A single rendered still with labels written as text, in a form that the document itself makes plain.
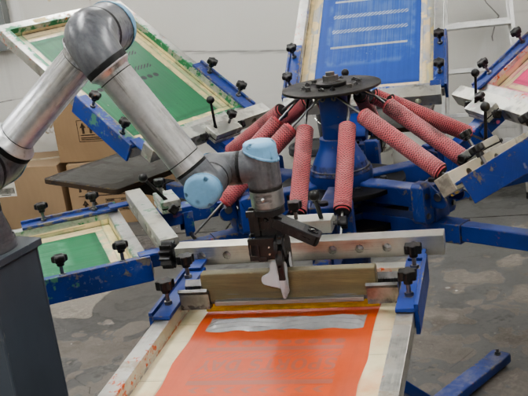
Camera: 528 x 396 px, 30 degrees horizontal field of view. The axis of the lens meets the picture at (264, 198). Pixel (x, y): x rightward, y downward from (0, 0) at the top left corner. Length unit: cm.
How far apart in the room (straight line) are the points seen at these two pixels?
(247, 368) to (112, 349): 262
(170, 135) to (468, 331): 253
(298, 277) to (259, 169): 27
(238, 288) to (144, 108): 50
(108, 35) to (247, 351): 72
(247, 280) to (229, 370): 29
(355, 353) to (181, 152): 55
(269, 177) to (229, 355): 39
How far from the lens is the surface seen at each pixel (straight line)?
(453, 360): 411
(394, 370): 189
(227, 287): 228
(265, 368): 203
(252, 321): 223
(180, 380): 204
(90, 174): 384
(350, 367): 199
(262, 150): 213
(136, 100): 203
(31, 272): 229
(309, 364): 202
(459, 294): 471
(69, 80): 221
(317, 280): 222
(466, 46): 625
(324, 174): 296
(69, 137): 646
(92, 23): 206
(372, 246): 243
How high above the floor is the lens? 185
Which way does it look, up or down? 16 degrees down
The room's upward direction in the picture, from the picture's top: 8 degrees counter-clockwise
